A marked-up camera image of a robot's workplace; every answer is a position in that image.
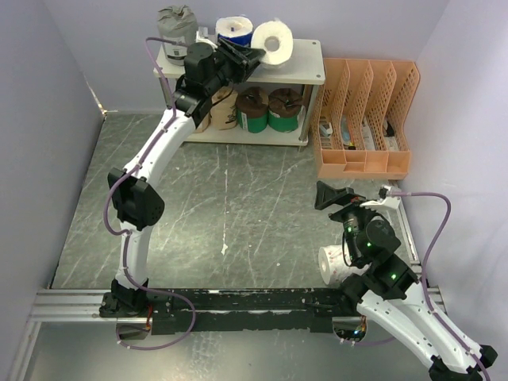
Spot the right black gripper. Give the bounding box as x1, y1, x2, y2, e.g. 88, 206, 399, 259
314, 180, 385, 264

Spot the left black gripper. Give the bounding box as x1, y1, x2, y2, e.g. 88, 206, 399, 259
209, 37, 270, 97

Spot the blue Tempo tissue pack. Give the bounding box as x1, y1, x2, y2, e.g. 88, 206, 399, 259
215, 16, 253, 47

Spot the white dotted paper roll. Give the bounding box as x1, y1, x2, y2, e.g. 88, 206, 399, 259
251, 19, 294, 67
318, 245, 364, 287

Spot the green brown paper roll labelled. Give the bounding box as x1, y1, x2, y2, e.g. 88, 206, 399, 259
268, 87, 302, 133

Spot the tan cartoon paper roll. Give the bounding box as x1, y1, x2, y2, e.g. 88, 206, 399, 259
210, 87, 237, 130

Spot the grey paper roll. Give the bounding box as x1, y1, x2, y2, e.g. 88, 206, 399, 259
157, 5, 198, 66

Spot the tan barcode paper roll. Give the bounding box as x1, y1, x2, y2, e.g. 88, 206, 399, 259
194, 116, 210, 133

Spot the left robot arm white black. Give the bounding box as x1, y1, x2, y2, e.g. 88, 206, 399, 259
103, 38, 266, 317

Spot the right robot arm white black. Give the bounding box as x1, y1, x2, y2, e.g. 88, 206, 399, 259
314, 181, 498, 380

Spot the beige two-tier shelf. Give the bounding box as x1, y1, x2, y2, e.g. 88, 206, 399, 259
152, 37, 326, 150

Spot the orange plastic file organizer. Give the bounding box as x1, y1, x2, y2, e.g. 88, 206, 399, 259
311, 58, 420, 180

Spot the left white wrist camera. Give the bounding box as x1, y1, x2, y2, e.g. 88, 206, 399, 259
195, 26, 217, 50

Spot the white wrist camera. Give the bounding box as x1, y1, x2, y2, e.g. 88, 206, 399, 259
195, 26, 217, 50
360, 185, 401, 211

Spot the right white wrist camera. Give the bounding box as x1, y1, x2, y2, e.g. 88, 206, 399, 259
360, 185, 401, 211

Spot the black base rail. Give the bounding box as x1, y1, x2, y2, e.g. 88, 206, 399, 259
99, 288, 360, 335

